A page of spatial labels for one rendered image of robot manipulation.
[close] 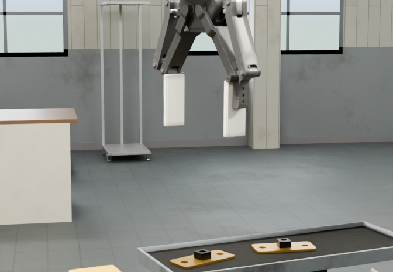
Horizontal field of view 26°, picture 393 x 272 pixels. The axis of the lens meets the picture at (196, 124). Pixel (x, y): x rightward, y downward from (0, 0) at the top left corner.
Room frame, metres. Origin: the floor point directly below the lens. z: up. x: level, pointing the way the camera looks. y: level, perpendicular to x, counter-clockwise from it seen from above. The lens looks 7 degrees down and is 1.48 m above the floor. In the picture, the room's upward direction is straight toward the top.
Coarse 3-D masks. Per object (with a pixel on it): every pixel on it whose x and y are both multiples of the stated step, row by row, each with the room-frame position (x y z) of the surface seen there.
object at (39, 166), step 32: (0, 128) 5.87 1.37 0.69; (32, 128) 5.91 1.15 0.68; (64, 128) 5.95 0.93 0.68; (0, 160) 5.87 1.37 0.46; (32, 160) 5.91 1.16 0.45; (64, 160) 5.95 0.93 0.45; (0, 192) 5.87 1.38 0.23; (32, 192) 5.91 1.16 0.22; (64, 192) 5.95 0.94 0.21; (0, 224) 5.87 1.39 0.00
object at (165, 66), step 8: (184, 8) 1.08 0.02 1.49; (192, 8) 1.08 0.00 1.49; (184, 16) 1.08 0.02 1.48; (184, 24) 1.09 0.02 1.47; (184, 32) 1.09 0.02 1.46; (192, 32) 1.10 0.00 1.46; (200, 32) 1.11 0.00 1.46; (176, 40) 1.11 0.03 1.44; (184, 40) 1.10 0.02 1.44; (192, 40) 1.11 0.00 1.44; (176, 48) 1.11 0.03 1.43; (184, 48) 1.11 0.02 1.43; (168, 56) 1.12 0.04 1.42; (176, 56) 1.12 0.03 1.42; (184, 56) 1.12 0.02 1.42; (168, 64) 1.12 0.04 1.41; (176, 64) 1.13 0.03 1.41; (160, 72) 1.13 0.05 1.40
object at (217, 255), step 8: (192, 256) 1.09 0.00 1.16; (200, 256) 1.07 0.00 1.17; (208, 256) 1.07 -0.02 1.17; (216, 256) 1.09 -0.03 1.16; (224, 256) 1.09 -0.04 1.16; (232, 256) 1.09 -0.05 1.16; (176, 264) 1.05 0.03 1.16; (184, 264) 1.05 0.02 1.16; (192, 264) 1.05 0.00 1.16; (200, 264) 1.05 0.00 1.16
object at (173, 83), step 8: (168, 80) 1.12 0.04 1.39; (176, 80) 1.13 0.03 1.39; (168, 88) 1.12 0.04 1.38; (176, 88) 1.13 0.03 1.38; (168, 96) 1.12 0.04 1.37; (176, 96) 1.13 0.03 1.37; (168, 104) 1.12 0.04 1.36; (176, 104) 1.13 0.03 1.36; (168, 112) 1.12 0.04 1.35; (176, 112) 1.13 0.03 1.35; (168, 120) 1.12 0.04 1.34; (176, 120) 1.13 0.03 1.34
